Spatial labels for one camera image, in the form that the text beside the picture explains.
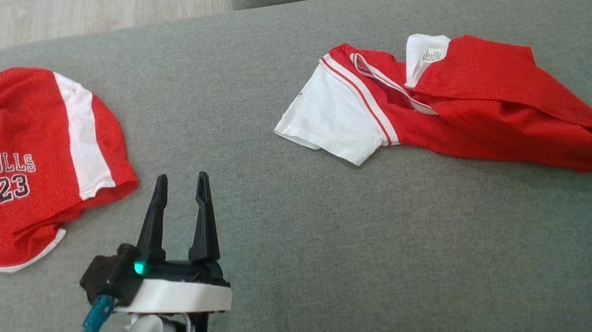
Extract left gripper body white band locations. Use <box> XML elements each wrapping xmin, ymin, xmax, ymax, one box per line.
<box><xmin>111</xmin><ymin>252</ymin><xmax>234</xmax><ymax>323</ymax></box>

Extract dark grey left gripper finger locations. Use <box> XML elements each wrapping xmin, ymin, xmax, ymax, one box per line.
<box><xmin>179</xmin><ymin>171</ymin><xmax>222</xmax><ymax>265</ymax></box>
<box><xmin>129</xmin><ymin>174</ymin><xmax>177</xmax><ymax>264</ymax></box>

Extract red Bulls 23 shorts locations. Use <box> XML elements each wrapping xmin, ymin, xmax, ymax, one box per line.
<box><xmin>0</xmin><ymin>55</ymin><xmax>148</xmax><ymax>274</ymax></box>

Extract red and white jersey shirt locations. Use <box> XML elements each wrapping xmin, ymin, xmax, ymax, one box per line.
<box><xmin>265</xmin><ymin>15</ymin><xmax>592</xmax><ymax>206</ymax></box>

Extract large grey sofa seat cushion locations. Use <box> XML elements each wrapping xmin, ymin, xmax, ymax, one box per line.
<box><xmin>0</xmin><ymin>0</ymin><xmax>592</xmax><ymax>332</ymax></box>

